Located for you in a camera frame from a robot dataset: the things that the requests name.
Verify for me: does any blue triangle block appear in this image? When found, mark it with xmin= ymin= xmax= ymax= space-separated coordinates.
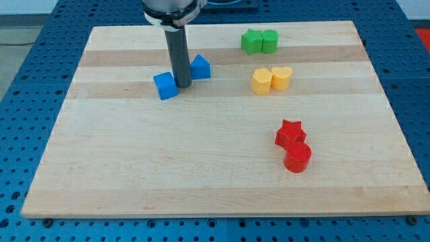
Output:
xmin=189 ymin=54 xmax=211 ymax=80

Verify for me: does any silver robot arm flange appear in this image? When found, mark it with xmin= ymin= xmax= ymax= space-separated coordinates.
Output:
xmin=142 ymin=0 xmax=208 ymax=32

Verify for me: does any blue cube block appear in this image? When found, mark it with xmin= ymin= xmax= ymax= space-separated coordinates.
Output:
xmin=153 ymin=72 xmax=178 ymax=100

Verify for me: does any yellow hexagon block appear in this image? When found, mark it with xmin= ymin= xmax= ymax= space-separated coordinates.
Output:
xmin=251 ymin=68 xmax=273 ymax=95

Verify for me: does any red star block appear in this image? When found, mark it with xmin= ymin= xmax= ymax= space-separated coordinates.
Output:
xmin=275 ymin=120 xmax=306 ymax=148

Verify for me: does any yellow heart block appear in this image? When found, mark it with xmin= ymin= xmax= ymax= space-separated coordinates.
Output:
xmin=271 ymin=66 xmax=293 ymax=91

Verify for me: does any green star block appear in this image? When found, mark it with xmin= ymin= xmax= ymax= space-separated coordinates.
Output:
xmin=241 ymin=29 xmax=263 ymax=55

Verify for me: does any red cylinder block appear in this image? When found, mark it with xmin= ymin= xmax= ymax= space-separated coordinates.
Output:
xmin=284 ymin=141 xmax=312 ymax=173

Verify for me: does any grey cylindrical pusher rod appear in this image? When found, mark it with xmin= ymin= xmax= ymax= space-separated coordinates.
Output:
xmin=165 ymin=27 xmax=192 ymax=88

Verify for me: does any green cylinder block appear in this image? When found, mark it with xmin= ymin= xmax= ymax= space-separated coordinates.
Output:
xmin=261 ymin=30 xmax=279 ymax=54

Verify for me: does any light wooden board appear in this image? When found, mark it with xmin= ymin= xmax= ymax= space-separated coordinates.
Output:
xmin=21 ymin=21 xmax=429 ymax=218

